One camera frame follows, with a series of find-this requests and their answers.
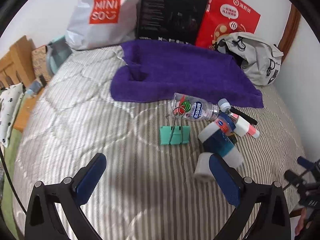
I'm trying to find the pink white thermometer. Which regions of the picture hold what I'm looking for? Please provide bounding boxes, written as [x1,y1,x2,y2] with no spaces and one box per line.
[229,113,260,139]

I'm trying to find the white USB charger cube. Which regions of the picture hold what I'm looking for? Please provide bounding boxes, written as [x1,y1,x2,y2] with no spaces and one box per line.
[234,116,250,137]

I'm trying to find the black gold tube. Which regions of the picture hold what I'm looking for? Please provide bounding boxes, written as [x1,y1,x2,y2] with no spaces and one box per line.
[227,133,238,145]

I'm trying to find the blue white balm tube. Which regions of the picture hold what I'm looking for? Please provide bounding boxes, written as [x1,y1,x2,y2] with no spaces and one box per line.
[198,122,244,168]

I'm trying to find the blue cap orange jar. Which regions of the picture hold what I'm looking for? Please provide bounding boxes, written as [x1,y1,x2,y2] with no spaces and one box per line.
[215,112,235,136]

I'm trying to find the small white tape roll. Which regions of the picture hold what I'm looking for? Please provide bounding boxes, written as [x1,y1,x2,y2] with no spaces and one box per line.
[193,152,214,182]

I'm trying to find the white USB night light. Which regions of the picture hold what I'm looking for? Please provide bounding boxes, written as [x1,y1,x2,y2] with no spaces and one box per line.
[217,98,231,113]

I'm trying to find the clear plastic bottle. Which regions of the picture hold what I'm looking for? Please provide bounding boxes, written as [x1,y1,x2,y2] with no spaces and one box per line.
[169,93,220,121]

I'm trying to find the green binder clip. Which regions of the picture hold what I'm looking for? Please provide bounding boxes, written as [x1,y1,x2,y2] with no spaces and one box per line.
[159,107,192,146]

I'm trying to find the person's right hand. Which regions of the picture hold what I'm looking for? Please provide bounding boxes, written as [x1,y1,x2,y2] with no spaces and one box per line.
[295,207,307,236]

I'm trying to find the grey Nike bag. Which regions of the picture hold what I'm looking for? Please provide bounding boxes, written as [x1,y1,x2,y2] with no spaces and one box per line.
[214,32,284,86]

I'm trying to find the white patterned pillow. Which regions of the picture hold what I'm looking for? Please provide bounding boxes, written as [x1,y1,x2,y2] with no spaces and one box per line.
[0,83,24,147]

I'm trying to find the small blue bottle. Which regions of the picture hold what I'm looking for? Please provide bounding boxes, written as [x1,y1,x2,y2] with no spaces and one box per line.
[25,74,47,98]

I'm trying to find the wooden headboard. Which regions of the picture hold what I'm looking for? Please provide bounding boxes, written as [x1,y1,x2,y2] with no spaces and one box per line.
[0,35,36,88]

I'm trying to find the brown patterned box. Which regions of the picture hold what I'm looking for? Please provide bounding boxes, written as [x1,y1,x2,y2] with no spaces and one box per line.
[31,45,52,82]

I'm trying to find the purple towel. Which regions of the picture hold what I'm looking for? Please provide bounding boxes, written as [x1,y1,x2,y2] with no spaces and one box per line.
[110,40,263,108]

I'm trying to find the red paper gift bag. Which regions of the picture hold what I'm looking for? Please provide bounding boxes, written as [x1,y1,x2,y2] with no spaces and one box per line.
[195,0,260,49]

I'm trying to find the black product box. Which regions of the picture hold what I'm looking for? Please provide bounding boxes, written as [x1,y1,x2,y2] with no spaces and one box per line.
[136,0,209,45]

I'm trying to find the white Miniso shopping bag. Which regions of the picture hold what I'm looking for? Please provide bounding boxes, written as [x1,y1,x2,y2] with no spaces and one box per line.
[65,0,139,50]

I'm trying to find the black cable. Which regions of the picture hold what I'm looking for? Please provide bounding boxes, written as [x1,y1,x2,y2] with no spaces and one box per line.
[0,147,28,215]

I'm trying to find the wooden door frame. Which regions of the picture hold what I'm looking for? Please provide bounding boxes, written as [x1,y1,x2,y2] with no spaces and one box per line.
[278,4,301,62]

